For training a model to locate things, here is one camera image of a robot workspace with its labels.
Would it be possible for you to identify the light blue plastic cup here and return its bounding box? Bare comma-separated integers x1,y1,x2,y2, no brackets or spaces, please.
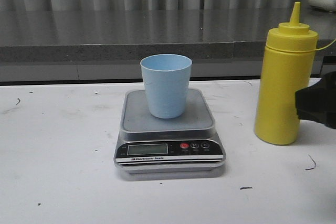
140,54,192,119

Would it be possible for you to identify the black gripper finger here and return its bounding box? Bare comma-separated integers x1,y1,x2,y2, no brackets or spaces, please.
295,72,335,129

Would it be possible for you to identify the grey stone counter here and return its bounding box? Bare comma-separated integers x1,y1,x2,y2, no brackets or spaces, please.
0,8,336,82

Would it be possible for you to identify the yellow squeeze bottle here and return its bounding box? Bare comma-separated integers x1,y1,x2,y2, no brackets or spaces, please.
254,2,319,145

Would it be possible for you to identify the silver electronic kitchen scale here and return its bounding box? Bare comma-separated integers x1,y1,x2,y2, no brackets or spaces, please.
114,89,226,174

